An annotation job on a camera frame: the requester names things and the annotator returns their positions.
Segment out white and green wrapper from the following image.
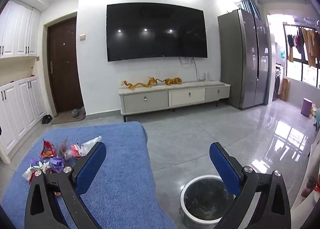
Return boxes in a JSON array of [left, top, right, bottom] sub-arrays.
[[22, 161, 50, 182]]

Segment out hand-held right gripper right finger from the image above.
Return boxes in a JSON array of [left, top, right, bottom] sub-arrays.
[[209, 142, 292, 229]]

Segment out purple stool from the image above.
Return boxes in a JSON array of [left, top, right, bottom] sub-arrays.
[[301, 98, 313, 117]]

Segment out television cable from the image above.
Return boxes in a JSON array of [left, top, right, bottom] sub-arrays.
[[179, 56, 198, 79]]

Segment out balcony window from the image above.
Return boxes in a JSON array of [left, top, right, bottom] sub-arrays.
[[282, 22, 320, 88]]

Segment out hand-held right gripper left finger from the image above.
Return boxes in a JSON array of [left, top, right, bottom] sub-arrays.
[[24, 142, 107, 229]]

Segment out brown entrance door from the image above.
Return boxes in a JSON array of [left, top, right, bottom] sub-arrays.
[[47, 16, 84, 114]]

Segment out blue curtain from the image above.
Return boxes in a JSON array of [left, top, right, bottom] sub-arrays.
[[240, 0, 262, 22]]

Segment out large purple wrapper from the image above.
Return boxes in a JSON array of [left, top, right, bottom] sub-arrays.
[[50, 157, 65, 172]]

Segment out brown door mat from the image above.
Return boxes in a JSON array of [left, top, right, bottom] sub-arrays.
[[51, 113, 85, 125]]

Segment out black wall television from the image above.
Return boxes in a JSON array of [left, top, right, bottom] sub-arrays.
[[106, 4, 208, 62]]

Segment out blue fluffy mat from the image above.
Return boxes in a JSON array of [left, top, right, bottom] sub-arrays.
[[1, 121, 175, 229]]

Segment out red and white packet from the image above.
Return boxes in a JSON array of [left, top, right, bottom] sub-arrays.
[[70, 144, 83, 158]]

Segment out long gold dragon figurine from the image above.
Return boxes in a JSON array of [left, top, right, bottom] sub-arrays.
[[121, 77, 158, 90]]

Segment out white bin with black liner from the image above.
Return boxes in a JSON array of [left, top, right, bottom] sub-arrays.
[[180, 175, 235, 226]]

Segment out cardboard box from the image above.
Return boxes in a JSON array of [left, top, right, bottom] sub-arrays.
[[280, 78, 290, 102]]

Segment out clear plastic bag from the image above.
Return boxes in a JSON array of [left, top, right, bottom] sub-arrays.
[[77, 136, 102, 157]]

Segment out grey double-door refrigerator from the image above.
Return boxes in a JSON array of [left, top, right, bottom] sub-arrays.
[[217, 8, 272, 110]]

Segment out washing machine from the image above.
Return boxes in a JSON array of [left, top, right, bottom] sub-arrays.
[[272, 65, 284, 94]]

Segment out white television stand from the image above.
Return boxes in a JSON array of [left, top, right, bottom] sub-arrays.
[[118, 81, 231, 122]]

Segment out transparent dark wrapper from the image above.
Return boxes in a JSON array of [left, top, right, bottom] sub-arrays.
[[56, 141, 72, 161]]

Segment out red snack packet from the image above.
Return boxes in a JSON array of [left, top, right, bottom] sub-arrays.
[[40, 140, 57, 158]]

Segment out hanging clothes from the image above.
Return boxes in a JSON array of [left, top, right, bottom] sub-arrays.
[[286, 26, 320, 68]]

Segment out white wall cabinet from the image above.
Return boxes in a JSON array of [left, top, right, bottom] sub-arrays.
[[0, 0, 42, 59]]

